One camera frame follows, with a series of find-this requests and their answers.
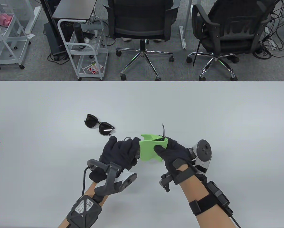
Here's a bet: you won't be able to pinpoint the black office chair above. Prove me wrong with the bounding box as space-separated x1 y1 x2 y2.
102 0 180 81
186 0 279 81

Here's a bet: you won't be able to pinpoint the dark side table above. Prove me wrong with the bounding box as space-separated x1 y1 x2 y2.
40 0 98 24

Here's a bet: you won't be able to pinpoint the green cleaning cloth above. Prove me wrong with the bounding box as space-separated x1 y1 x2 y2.
139 134 169 163

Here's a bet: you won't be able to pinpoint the black computer tower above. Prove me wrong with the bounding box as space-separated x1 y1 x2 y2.
43 22 70 61

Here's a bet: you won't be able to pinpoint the white rounded-handle cart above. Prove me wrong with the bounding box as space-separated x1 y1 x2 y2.
58 17 109 81

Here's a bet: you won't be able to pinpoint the pink cloth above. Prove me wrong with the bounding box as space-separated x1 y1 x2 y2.
0 11 14 26

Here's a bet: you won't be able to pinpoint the tangle of black cables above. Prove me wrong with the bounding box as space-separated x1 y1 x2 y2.
252 0 284 60

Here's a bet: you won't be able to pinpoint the black sunglasses gold metal bridge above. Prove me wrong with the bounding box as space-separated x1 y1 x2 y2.
84 114 116 137

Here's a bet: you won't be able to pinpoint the black wrist strap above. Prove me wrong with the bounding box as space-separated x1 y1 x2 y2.
188 194 216 216

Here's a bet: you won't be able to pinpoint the person's left hand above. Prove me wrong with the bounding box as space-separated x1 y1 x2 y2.
88 137 141 184

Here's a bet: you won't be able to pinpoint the black sensor box white label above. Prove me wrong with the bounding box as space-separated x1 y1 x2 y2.
66 195 102 228

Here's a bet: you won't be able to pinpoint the grey VR controller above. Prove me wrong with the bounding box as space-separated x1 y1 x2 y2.
189 139 213 176
87 159 137 196

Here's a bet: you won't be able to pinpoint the person's right hand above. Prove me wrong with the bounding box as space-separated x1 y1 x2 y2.
154 137 197 185

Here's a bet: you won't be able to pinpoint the white power strip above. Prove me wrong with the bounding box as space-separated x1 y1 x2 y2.
263 27 279 51

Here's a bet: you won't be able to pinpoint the black bottle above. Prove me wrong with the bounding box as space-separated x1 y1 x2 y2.
73 23 86 49

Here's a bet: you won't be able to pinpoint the person's right forearm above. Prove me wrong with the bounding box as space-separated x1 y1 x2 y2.
180 175 235 228

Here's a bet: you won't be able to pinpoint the red white packet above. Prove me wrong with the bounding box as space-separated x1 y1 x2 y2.
86 64 104 74

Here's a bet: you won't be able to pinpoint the white mesh utility cart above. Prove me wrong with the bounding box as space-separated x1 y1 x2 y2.
0 0 32 70

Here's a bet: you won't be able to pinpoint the black thick-framed sunglasses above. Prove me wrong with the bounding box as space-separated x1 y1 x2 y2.
124 123 168 160

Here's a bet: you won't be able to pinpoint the black cable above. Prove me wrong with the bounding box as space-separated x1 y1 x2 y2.
81 166 95 197
230 213 242 228

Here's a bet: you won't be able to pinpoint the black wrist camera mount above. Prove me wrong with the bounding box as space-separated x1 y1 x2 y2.
158 174 173 192

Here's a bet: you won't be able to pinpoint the white desk leg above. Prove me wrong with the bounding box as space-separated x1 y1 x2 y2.
179 0 194 50
26 7 42 35

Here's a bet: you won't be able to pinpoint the black wrist sensor box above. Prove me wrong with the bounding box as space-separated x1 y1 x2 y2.
205 181 233 215

